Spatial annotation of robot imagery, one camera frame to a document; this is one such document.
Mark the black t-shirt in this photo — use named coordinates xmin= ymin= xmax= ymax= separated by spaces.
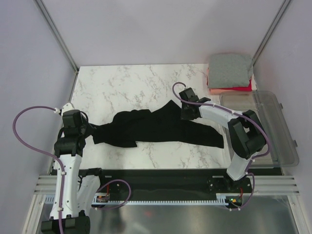
xmin=91 ymin=100 xmax=224 ymax=149

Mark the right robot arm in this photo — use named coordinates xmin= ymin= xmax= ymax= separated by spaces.
xmin=176 ymin=88 xmax=268 ymax=192

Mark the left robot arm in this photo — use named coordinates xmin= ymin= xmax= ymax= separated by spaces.
xmin=40 ymin=109 xmax=107 ymax=234

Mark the folded peach t-shirt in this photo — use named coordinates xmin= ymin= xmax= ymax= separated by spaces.
xmin=206 ymin=68 xmax=256 ymax=96

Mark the folded grey t-shirt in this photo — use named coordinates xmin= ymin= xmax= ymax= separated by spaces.
xmin=208 ymin=54 xmax=254 ymax=89

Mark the folded red t-shirt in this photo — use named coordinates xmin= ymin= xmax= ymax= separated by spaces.
xmin=224 ymin=80 xmax=253 ymax=92

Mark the clear plastic bin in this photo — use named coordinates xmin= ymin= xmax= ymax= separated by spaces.
xmin=219 ymin=91 xmax=299 ymax=168

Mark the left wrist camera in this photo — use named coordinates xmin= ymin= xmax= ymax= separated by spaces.
xmin=54 ymin=102 xmax=75 ymax=116

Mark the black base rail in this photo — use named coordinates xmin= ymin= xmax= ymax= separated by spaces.
xmin=99 ymin=169 xmax=252 ymax=201

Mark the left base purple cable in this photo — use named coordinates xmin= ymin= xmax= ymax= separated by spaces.
xmin=91 ymin=179 xmax=132 ymax=212

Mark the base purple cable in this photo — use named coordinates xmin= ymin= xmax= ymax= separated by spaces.
xmin=91 ymin=179 xmax=132 ymax=212
xmin=225 ymin=174 xmax=256 ymax=212

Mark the white slotted cable duct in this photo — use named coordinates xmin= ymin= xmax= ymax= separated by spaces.
xmin=45 ymin=194 xmax=244 ymax=205

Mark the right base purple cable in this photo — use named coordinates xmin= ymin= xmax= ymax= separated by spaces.
xmin=225 ymin=174 xmax=256 ymax=212

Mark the left aluminium frame post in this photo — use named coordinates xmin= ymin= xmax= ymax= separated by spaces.
xmin=33 ymin=0 xmax=79 ymax=74

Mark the aluminium frame post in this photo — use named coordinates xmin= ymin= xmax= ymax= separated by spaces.
xmin=253 ymin=0 xmax=293 ymax=67
xmin=33 ymin=0 xmax=79 ymax=74

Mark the right aluminium frame post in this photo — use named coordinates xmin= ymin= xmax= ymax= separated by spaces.
xmin=253 ymin=0 xmax=293 ymax=67

